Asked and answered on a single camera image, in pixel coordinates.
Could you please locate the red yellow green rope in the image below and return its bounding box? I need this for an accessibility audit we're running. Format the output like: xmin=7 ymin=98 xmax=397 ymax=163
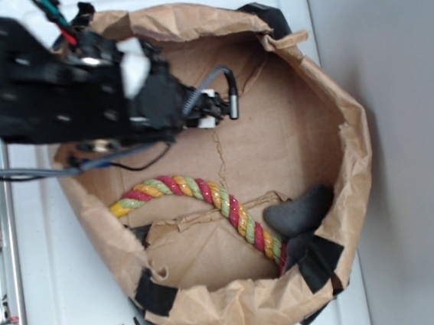
xmin=106 ymin=164 xmax=290 ymax=288

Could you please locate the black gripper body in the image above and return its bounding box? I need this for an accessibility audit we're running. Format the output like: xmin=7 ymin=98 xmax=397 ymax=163
xmin=116 ymin=37 xmax=232 ymax=144

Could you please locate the grey cable bundle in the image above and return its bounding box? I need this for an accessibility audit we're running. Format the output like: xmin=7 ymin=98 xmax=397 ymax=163
xmin=0 ymin=142 xmax=165 ymax=184

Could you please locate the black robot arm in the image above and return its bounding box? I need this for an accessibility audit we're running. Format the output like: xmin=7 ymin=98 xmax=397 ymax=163
xmin=0 ymin=17 xmax=239 ymax=151

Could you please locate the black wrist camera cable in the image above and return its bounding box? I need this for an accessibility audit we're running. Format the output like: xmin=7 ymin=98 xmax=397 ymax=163
xmin=179 ymin=63 xmax=241 ymax=125

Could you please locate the brown paper bag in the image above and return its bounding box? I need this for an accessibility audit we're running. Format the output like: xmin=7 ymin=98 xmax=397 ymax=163
xmin=60 ymin=3 xmax=372 ymax=325

